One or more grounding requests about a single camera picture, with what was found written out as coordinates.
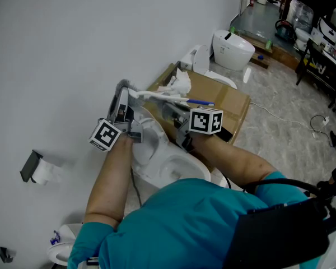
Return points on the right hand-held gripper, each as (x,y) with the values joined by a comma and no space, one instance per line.
(205,120)

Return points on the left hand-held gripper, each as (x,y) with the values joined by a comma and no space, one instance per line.
(105,134)

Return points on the white grey toilet brush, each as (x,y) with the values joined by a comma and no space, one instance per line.
(156,95)

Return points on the person's left forearm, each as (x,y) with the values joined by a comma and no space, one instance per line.
(109,183)

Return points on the person's right forearm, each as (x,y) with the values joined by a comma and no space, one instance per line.
(235,161)

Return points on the white toilet open lid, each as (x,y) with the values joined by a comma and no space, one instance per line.
(184,164)

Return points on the white toilet raised round lid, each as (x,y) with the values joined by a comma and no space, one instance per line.
(202,57)

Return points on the white smart toilet black panel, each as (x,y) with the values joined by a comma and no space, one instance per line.
(233,50)

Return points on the black toilet paper holder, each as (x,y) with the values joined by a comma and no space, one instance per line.
(28,167)

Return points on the white toilet blue label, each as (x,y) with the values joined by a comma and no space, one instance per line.
(58,252)

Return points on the crumpled white tissue pile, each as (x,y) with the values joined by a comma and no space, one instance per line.
(183,83)

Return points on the brown cardboard box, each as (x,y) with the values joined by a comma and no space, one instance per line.
(224,94)

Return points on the dark wooden step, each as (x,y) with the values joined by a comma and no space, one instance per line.
(260,64)

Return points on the small blue object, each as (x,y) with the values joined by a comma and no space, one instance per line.
(260,57)

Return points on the person's teal shirt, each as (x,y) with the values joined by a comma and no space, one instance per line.
(179,223)

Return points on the brown platform riser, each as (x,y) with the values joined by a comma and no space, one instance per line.
(284,57)

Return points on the black green machine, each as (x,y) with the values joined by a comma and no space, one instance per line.
(285,32)

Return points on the black table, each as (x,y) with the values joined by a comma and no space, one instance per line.
(303,63)

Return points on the white carton box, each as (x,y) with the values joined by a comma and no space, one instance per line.
(316,35)

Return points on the black chest pack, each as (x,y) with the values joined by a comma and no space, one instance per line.
(282,234)

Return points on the white bag black print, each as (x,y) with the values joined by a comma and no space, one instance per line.
(328,32)

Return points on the black wall hook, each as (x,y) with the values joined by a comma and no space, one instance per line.
(6,255)

